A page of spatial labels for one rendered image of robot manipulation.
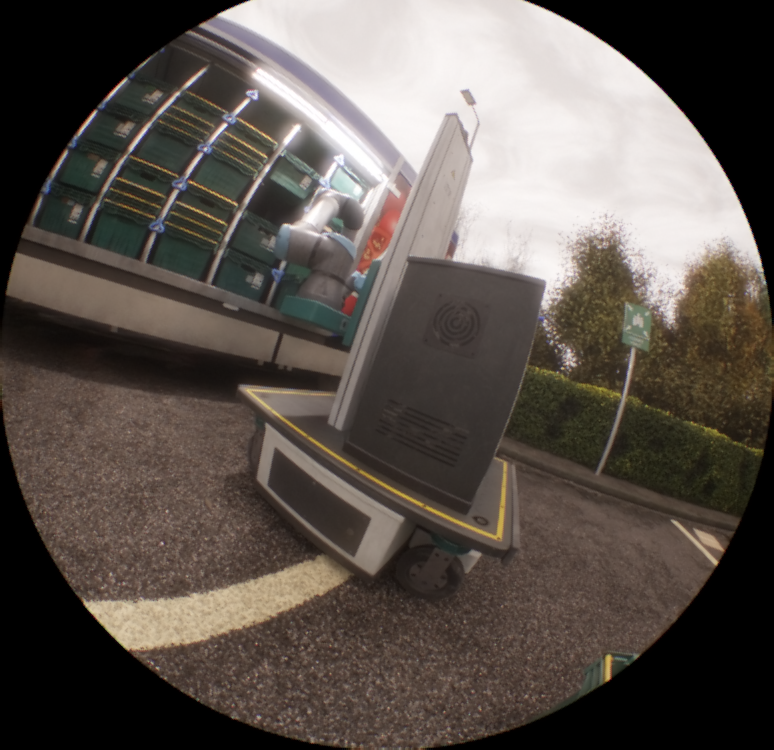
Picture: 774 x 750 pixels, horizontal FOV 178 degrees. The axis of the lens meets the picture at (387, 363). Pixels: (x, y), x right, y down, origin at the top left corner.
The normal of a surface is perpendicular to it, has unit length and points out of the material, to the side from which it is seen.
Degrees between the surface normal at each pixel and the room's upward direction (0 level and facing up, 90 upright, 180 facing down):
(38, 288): 90
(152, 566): 0
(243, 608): 0
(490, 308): 90
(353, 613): 0
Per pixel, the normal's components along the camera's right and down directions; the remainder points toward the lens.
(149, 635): 0.33, -0.95
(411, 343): -0.46, -0.14
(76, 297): 0.76, 0.27
